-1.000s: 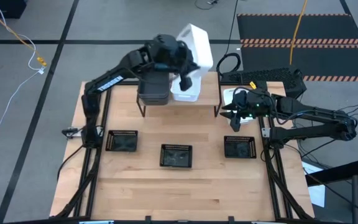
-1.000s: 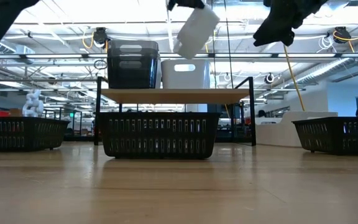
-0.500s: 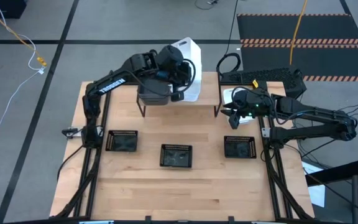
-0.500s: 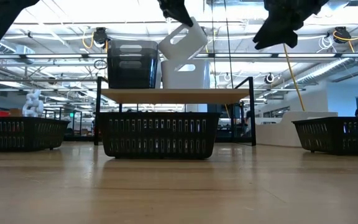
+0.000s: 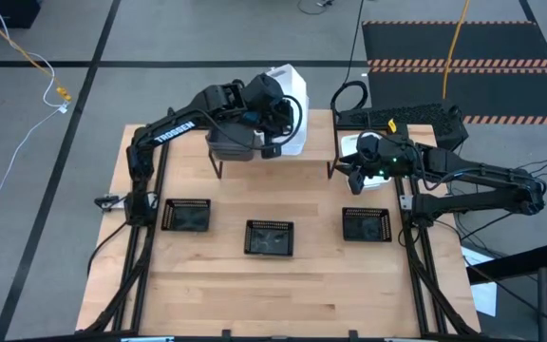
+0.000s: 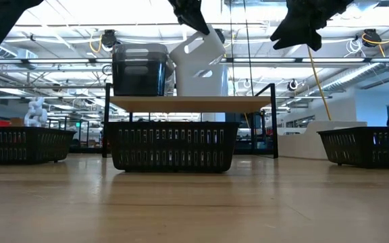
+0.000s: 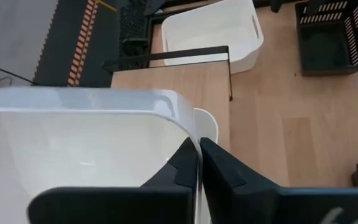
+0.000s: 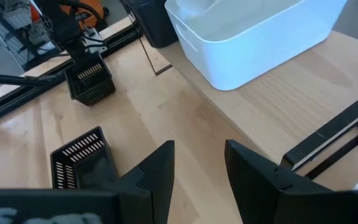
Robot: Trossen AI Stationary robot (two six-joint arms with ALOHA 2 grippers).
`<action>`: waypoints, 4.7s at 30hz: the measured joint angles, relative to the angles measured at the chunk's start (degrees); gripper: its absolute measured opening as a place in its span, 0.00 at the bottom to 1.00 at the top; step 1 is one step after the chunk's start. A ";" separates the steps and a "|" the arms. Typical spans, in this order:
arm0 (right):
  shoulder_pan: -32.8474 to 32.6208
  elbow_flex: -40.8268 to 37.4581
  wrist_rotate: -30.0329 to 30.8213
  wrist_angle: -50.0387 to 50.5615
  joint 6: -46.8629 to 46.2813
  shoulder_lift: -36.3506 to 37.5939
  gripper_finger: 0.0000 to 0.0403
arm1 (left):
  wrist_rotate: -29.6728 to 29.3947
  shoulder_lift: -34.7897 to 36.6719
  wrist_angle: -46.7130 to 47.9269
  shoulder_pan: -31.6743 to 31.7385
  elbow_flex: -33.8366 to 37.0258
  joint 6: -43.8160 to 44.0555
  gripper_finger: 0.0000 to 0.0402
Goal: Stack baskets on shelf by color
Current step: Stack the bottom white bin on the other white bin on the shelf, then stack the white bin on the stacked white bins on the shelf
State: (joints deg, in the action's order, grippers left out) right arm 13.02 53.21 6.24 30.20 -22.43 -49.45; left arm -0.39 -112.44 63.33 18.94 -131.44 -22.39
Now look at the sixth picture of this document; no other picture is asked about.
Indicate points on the brown cardboard box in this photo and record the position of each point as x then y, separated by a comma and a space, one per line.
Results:
17, 122

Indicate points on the white plastic basket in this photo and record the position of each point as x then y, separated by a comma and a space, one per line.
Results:
191, 84
208, 45

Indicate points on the white counter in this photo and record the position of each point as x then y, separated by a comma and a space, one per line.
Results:
302, 145

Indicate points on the white knobbly sculpture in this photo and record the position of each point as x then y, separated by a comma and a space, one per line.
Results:
35, 114

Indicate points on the black slotted plastic basket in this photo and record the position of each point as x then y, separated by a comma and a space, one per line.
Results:
29, 130
171, 125
366, 131

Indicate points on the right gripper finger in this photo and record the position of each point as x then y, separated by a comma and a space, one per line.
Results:
292, 33
314, 38

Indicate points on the translucent grey plastic basket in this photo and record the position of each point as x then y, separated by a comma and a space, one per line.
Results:
140, 47
137, 81

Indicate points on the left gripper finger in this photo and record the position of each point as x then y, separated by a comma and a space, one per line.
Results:
198, 22

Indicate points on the wooden shelf with black frame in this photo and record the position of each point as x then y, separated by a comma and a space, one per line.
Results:
187, 104

